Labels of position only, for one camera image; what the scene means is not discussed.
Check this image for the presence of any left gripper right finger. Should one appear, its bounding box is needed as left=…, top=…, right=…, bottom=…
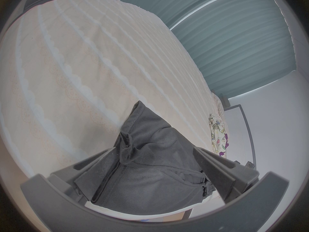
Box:
left=193, top=147, right=260, bottom=200

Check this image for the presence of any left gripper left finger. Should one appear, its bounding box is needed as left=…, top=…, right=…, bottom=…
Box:
left=72, top=147, right=119, bottom=202

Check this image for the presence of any black T-shirt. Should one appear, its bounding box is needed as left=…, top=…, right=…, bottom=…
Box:
left=90, top=101, right=215, bottom=208

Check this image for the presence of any bed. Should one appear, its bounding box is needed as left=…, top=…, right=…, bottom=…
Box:
left=0, top=0, right=256, bottom=217

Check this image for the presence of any white printed garment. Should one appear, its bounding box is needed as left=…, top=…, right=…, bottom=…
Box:
left=209, top=113, right=228, bottom=154

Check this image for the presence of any pale pink pillow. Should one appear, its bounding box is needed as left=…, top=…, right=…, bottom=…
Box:
left=212, top=93, right=225, bottom=115

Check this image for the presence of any blue-green curtain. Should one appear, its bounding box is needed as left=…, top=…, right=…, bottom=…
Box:
left=106, top=0, right=262, bottom=30
left=171, top=0, right=298, bottom=98

